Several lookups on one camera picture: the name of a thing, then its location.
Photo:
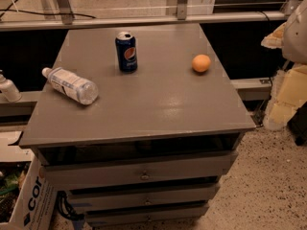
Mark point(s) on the middle grey drawer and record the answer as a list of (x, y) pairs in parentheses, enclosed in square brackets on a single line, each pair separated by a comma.
[(159, 194)]

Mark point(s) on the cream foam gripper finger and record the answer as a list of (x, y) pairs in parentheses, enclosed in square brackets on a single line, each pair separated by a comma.
[(274, 39), (289, 94)]

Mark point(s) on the grey drawer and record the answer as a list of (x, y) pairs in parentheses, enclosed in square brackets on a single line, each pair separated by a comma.
[(147, 213), (159, 194), (125, 172)]

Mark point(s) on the white cardboard box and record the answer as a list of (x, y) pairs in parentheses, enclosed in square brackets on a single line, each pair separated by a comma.
[(27, 198)]

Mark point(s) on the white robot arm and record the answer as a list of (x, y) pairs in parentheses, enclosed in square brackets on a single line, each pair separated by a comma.
[(294, 48)]

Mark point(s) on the bottom grey drawer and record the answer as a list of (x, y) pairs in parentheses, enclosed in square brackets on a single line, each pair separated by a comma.
[(147, 213)]

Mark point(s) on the grey drawer cabinet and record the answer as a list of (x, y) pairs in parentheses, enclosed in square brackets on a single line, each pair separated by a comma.
[(163, 108)]

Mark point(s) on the metal frame rail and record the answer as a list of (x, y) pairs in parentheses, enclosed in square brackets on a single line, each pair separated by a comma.
[(226, 17)]

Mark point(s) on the blue pepsi can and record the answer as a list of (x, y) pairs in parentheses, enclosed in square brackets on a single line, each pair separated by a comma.
[(126, 52)]

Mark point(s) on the clear plastic water bottle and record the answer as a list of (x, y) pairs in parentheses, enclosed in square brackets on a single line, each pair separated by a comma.
[(79, 89)]

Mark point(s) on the orange fruit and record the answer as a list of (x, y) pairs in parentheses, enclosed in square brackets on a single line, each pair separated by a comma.
[(201, 63)]

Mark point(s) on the white spray bottle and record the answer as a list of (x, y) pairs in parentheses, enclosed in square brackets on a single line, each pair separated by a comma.
[(9, 90)]

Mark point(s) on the top grey drawer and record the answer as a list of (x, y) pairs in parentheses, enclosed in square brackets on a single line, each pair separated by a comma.
[(125, 172)]

